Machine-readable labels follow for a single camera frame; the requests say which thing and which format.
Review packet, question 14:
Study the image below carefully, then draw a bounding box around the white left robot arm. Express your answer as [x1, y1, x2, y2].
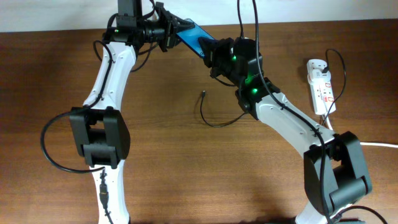
[69, 1, 195, 223]

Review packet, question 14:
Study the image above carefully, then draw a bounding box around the black USB charging cable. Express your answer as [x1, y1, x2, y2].
[199, 49, 347, 128]

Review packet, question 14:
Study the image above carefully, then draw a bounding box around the white power strip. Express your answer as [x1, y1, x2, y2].
[307, 59, 336, 115]

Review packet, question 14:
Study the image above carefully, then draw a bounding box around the blue Galaxy smartphone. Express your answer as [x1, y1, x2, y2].
[177, 19, 215, 58]

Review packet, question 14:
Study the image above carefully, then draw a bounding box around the white USB charger adapter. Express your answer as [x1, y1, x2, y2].
[307, 67, 331, 85]

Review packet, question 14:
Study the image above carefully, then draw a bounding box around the white power strip cord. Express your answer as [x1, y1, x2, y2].
[323, 113, 398, 149]

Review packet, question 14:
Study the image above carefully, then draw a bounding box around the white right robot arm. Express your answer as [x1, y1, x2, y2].
[198, 37, 373, 223]

